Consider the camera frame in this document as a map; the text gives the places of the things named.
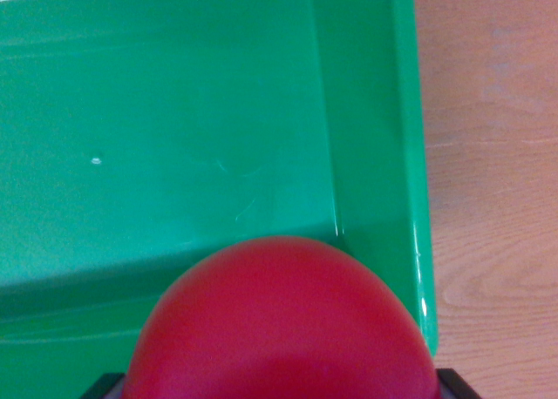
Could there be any green plastic bin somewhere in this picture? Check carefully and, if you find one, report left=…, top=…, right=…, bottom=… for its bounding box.
left=0, top=0, right=441, bottom=399

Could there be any red toy apple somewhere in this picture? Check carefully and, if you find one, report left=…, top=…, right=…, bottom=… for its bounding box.
left=121, top=235, right=440, bottom=399

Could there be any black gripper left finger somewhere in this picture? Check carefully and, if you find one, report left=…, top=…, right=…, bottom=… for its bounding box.
left=80, top=372, right=127, bottom=399

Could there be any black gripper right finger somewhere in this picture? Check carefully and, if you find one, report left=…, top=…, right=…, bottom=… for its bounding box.
left=434, top=367, right=482, bottom=399

